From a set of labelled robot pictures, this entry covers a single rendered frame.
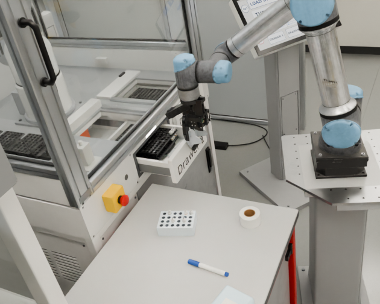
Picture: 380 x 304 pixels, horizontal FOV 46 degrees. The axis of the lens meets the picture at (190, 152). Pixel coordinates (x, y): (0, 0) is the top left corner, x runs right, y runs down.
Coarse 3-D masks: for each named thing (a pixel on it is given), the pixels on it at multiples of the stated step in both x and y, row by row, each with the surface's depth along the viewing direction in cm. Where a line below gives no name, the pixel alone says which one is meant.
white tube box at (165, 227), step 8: (160, 216) 155; (168, 216) 155; (176, 216) 154; (184, 216) 153; (192, 216) 153; (160, 224) 152; (168, 224) 151; (176, 224) 151; (184, 224) 151; (192, 224) 149; (160, 232) 151; (168, 232) 151; (176, 232) 150; (184, 232) 150; (192, 232) 149
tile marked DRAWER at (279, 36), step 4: (280, 32) 219; (268, 36) 217; (272, 36) 218; (276, 36) 218; (280, 36) 219; (284, 36) 219; (268, 40) 217; (272, 40) 217; (276, 40) 218; (280, 40) 218
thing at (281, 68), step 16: (288, 48) 234; (272, 64) 239; (288, 64) 239; (272, 80) 245; (288, 80) 244; (272, 96) 251; (288, 96) 250; (272, 112) 258; (288, 112) 255; (272, 128) 265; (288, 128) 261; (272, 144) 272; (272, 160) 280; (256, 176) 287; (272, 176) 284; (272, 192) 272; (288, 192) 270
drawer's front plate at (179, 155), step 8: (200, 136) 179; (184, 144) 167; (200, 144) 180; (176, 152) 163; (184, 152) 167; (168, 160) 160; (176, 160) 162; (184, 160) 168; (192, 160) 175; (176, 168) 163; (176, 176) 164
